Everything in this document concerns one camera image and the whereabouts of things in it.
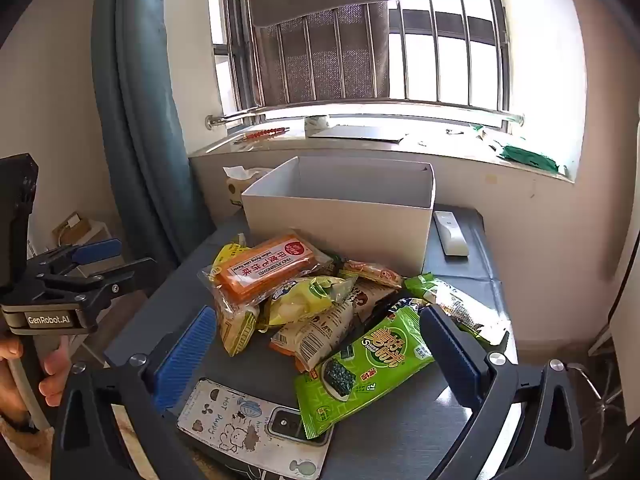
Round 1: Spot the yellow-green chips packet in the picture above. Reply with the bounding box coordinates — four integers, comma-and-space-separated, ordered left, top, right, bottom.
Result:
257, 276, 360, 332

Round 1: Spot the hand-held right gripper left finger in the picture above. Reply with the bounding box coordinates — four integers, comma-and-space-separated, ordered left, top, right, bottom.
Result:
50, 305, 218, 480

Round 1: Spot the green seaweed snack packet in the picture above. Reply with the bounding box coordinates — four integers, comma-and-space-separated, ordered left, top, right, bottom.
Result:
292, 306, 435, 441

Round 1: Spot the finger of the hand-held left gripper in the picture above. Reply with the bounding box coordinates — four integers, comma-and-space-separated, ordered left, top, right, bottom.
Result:
35, 256, 161, 311
27, 238, 123, 281

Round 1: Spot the yellow snack packet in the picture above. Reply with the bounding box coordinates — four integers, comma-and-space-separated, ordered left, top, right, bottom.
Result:
212, 241, 262, 357

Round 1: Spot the metal window guard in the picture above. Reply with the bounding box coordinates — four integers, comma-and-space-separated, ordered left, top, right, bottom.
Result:
205, 0, 526, 134

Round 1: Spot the white remote control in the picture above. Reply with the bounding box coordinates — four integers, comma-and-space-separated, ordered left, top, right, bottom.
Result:
432, 210, 471, 259

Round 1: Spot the metal chair frame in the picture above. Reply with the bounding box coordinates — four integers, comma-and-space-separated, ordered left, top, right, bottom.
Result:
565, 359, 628, 443

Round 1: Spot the light green snack packet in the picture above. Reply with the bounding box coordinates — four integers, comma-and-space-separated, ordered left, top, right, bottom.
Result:
404, 272, 512, 347

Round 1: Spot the phone with cartoon case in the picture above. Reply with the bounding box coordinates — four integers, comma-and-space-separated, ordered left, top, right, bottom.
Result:
176, 377, 335, 479

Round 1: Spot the grey mesh cloth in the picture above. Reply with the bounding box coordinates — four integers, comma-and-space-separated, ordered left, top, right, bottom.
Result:
240, 0, 408, 107

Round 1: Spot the small orange snack packet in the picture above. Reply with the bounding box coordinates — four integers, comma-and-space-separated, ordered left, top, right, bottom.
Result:
342, 259, 405, 290

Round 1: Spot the grey cardboard sheet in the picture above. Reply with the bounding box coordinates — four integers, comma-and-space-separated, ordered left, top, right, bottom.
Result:
306, 124, 407, 142

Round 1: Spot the blue-grey curtain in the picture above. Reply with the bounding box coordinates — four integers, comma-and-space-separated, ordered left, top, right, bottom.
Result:
92, 0, 217, 267

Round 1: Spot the person's left hand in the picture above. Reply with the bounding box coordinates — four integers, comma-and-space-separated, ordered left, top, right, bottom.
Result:
0, 334, 72, 428

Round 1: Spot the brown cardboard box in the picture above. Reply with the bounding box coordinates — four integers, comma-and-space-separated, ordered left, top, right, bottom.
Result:
51, 211, 112, 257

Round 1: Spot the orange wafer packet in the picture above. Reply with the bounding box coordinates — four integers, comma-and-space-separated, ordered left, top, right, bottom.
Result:
201, 231, 335, 313

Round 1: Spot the green plastic bag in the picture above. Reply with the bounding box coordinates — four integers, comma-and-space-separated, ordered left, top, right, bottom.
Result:
497, 144, 560, 176

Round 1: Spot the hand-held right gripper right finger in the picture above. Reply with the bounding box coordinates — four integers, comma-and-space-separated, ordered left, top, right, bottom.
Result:
419, 304, 586, 480

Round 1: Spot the dark chips packet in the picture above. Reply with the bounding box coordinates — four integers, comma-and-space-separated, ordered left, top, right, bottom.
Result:
385, 296, 428, 318

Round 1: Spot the white cardboard box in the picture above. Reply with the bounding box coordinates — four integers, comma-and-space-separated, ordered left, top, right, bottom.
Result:
241, 156, 437, 276

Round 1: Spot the tissue box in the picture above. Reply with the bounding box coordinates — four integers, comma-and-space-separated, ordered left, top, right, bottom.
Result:
222, 165, 272, 207

